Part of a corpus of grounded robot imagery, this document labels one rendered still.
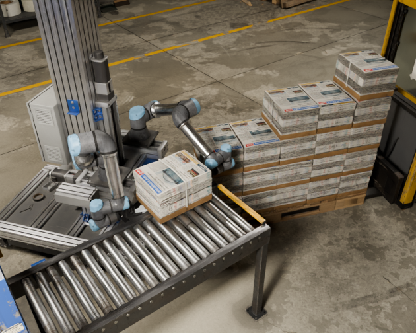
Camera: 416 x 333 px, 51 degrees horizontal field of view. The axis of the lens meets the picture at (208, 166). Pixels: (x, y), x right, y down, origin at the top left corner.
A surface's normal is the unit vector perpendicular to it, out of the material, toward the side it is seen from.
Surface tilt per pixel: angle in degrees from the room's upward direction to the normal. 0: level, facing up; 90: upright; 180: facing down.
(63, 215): 0
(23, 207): 0
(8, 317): 90
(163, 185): 1
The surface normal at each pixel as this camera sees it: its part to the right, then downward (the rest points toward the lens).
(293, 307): 0.00, -0.81
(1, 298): 0.60, 0.47
